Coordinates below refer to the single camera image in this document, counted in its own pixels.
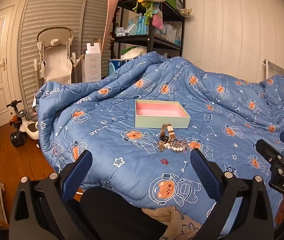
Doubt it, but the white ride-on toy scooter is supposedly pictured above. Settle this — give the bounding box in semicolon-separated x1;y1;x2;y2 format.
6;100;41;148

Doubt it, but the white baby high chair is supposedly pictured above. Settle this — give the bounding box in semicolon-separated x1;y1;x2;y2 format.
33;27;79;85

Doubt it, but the crumpled paper flower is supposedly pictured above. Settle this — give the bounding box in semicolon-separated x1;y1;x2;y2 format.
179;7;193;18

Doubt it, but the person's black trouser leg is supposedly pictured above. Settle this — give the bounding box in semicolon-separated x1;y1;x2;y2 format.
65;186;169;240

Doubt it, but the beige floral blanket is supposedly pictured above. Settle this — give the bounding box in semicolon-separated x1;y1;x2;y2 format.
141;204;209;240

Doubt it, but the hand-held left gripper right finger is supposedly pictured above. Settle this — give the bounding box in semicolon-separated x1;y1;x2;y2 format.
190;148;275;240

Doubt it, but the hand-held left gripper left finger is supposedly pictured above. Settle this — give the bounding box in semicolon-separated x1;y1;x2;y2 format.
9;149;93;240

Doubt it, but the pink knitted pouch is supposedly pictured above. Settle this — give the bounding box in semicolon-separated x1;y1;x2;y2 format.
152;13;165;30

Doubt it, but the pink board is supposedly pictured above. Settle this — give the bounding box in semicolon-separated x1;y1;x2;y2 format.
101;0;123;53

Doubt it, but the green box with pink lining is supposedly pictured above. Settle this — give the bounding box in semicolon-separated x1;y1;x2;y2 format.
134;99;191;128

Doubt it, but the green frog plush toy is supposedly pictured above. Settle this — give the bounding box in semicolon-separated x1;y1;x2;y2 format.
134;0;163;26

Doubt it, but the tall white carton box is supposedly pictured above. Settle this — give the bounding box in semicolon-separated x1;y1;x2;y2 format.
81;42;103;83

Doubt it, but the white louvered wardrobe door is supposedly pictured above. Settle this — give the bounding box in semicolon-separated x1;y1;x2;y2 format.
19;0;119;117

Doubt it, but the white plastic basket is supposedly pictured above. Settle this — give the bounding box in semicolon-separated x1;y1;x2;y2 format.
163;24;178;43

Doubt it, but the wristwatch with brown white strap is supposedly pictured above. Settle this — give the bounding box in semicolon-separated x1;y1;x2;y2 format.
159;123;176;143

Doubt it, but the black metal shelf rack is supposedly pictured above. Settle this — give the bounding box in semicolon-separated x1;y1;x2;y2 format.
109;0;186;61

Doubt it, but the white plastic bag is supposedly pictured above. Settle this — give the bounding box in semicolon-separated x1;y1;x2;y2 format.
120;46;147;61

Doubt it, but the blue bottles pack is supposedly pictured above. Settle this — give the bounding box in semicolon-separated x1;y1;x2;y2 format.
129;14;149;36

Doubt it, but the blue bear astronaut printed blanket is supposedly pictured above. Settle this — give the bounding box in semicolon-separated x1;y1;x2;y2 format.
33;51;284;237

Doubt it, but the white bed headboard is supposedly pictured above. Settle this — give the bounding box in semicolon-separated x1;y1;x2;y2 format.
263;59;284;83

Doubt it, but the white pearl bracelet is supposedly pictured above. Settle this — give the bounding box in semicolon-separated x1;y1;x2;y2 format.
160;142;184;153

